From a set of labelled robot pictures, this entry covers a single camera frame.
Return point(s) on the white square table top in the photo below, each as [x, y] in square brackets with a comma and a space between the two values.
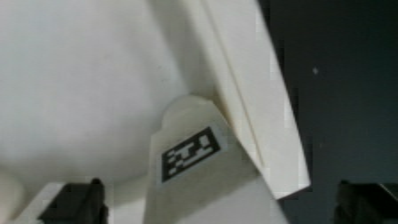
[103, 58]

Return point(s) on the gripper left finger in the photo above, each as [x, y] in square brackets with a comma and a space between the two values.
[76, 206]

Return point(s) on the white leg with tag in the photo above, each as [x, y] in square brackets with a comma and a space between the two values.
[206, 188]

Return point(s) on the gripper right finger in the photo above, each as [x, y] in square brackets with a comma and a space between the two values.
[366, 203]

